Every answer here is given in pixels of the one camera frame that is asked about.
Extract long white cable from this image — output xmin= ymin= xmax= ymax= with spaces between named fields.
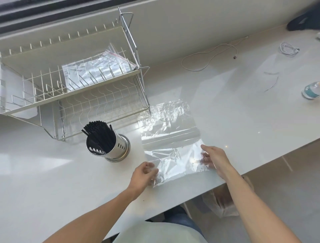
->
xmin=181 ymin=36 xmax=249 ymax=72

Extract person's blue jeans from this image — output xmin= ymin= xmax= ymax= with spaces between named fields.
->
xmin=145 ymin=206 xmax=206 ymax=239

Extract person's right hand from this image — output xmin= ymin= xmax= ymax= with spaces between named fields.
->
xmin=200 ymin=145 xmax=237 ymax=180

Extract person's left forearm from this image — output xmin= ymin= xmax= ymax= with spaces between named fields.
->
xmin=44 ymin=186 xmax=143 ymax=243

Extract crumpled clear plastic bag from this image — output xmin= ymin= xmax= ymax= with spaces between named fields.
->
xmin=201 ymin=175 xmax=255 ymax=218

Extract person's left hand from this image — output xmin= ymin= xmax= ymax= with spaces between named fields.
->
xmin=127 ymin=161 xmax=160 ymax=198

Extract steel utensil holder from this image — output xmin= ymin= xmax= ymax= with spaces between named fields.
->
xmin=86 ymin=133 xmax=131 ymax=163

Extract black bag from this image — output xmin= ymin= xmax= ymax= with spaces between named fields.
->
xmin=286 ymin=10 xmax=320 ymax=32

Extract clear red-striped zip bag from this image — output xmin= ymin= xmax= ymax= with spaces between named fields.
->
xmin=61 ymin=42 xmax=138 ymax=92

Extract large clear plastic zip bag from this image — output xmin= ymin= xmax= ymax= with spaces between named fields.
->
xmin=137 ymin=99 xmax=221 ymax=188

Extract dark window frame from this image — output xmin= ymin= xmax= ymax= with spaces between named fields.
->
xmin=0 ymin=0 xmax=162 ymax=34

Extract bundle of black chopsticks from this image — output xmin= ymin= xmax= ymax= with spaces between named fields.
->
xmin=81 ymin=120 xmax=114 ymax=155

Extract person's pale shirt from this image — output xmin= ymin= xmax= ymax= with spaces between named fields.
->
xmin=117 ymin=220 xmax=206 ymax=243

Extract metal wire dish rack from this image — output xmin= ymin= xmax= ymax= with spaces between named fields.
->
xmin=0 ymin=7 xmax=151 ymax=142

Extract coiled white cable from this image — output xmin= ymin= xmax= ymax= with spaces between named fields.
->
xmin=278 ymin=41 xmax=302 ymax=58

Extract person's right forearm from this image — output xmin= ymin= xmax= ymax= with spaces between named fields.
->
xmin=223 ymin=167 xmax=307 ymax=243

